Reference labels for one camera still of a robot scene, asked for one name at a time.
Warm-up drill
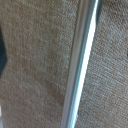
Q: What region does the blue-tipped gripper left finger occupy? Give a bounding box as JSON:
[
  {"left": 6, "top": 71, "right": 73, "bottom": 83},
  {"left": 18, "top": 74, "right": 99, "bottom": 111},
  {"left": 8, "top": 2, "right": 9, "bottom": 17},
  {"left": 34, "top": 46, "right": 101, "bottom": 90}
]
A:
[{"left": 0, "top": 25, "right": 9, "bottom": 75}]

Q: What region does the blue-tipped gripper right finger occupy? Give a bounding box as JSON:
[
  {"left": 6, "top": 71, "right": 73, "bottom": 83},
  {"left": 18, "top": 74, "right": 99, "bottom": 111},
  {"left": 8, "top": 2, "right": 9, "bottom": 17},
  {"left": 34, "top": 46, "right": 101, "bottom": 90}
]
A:
[{"left": 125, "top": 45, "right": 128, "bottom": 62}]

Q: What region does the brown drawer with long handle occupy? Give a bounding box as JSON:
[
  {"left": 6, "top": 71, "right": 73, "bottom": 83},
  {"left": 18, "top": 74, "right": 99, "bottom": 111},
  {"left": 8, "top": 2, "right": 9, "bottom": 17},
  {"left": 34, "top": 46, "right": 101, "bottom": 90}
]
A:
[{"left": 0, "top": 0, "right": 128, "bottom": 128}]

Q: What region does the silver metal drawer handle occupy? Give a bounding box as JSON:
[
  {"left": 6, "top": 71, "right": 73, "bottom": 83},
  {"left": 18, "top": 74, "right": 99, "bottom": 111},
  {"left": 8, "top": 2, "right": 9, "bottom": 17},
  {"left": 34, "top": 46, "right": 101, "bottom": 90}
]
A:
[{"left": 59, "top": 0, "right": 104, "bottom": 128}]

